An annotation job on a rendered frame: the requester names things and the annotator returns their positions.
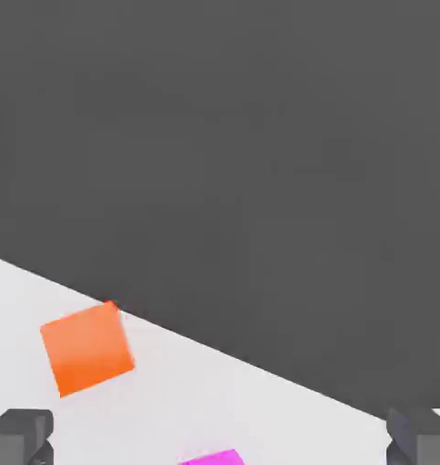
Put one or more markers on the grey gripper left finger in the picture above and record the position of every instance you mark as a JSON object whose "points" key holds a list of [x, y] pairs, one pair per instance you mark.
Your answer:
{"points": [[16, 436]]}

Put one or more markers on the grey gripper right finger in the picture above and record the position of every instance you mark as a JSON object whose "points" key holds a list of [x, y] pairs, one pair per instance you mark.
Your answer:
{"points": [[423, 439]]}

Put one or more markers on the small magenta cube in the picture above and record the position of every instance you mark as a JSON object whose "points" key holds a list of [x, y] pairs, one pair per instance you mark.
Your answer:
{"points": [[214, 458]]}

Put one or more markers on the large orange box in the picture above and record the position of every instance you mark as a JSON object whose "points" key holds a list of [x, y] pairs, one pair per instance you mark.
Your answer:
{"points": [[87, 348]]}

